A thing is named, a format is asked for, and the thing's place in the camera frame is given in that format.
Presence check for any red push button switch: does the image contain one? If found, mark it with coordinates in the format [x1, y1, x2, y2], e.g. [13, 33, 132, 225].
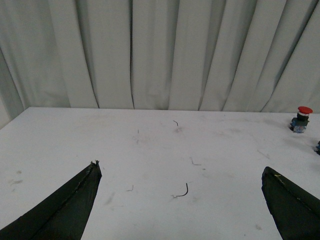
[289, 106, 313, 134]

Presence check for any long curved wire scrap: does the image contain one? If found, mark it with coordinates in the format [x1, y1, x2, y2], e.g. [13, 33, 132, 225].
[174, 182, 189, 198]

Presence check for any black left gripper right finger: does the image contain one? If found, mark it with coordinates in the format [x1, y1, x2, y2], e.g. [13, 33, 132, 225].
[261, 166, 320, 240]

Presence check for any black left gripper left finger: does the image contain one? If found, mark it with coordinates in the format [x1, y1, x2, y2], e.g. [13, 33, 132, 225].
[0, 161, 102, 240]

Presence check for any green push button switch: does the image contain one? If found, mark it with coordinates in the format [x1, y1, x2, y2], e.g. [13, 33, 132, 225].
[314, 141, 320, 155]

